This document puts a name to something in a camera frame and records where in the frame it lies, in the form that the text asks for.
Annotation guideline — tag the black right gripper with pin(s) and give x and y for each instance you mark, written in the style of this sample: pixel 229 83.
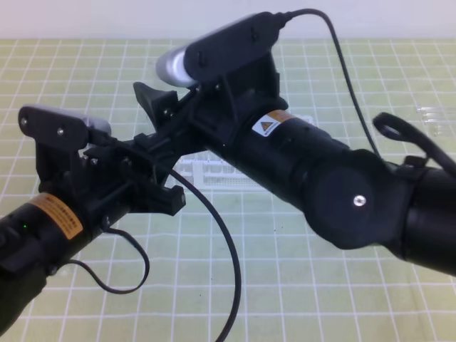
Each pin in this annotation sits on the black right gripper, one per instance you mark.
pixel 217 112

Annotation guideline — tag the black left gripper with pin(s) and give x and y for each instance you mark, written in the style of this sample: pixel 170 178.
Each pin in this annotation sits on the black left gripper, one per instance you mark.
pixel 121 178

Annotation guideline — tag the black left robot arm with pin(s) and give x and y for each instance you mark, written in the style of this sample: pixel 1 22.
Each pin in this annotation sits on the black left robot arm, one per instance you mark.
pixel 40 237

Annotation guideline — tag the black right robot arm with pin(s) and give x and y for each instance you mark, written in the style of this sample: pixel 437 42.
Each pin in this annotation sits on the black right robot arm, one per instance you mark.
pixel 350 198

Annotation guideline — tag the white plastic test tube rack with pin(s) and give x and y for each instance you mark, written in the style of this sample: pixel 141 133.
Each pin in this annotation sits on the white plastic test tube rack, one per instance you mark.
pixel 221 174

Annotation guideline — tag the loose glass test tube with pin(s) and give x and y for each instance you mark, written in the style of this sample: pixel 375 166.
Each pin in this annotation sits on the loose glass test tube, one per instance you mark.
pixel 445 131
pixel 436 110
pixel 438 119

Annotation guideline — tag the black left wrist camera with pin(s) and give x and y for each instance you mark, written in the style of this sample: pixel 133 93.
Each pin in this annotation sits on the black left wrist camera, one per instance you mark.
pixel 59 135

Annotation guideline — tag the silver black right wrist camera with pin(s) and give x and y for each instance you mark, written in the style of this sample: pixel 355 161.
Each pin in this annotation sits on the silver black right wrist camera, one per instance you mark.
pixel 221 51

